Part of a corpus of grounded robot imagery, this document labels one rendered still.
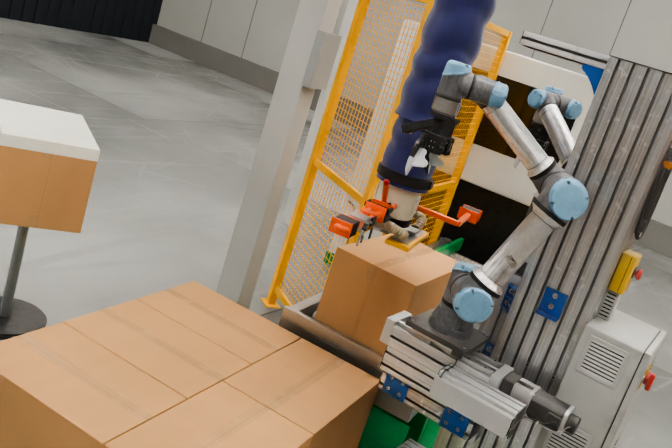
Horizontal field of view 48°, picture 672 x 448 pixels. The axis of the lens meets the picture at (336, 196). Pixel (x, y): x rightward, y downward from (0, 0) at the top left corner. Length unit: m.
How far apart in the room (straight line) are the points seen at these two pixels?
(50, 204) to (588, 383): 2.31
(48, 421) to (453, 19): 1.92
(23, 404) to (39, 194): 1.18
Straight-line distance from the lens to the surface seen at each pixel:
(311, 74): 3.95
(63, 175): 3.46
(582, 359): 2.51
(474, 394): 2.40
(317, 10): 3.99
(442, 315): 2.48
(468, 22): 2.84
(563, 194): 2.25
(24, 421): 2.59
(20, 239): 3.85
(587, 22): 12.06
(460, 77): 2.18
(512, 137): 2.36
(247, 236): 4.22
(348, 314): 3.28
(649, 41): 11.84
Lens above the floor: 1.92
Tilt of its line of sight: 14 degrees down
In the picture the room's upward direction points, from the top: 18 degrees clockwise
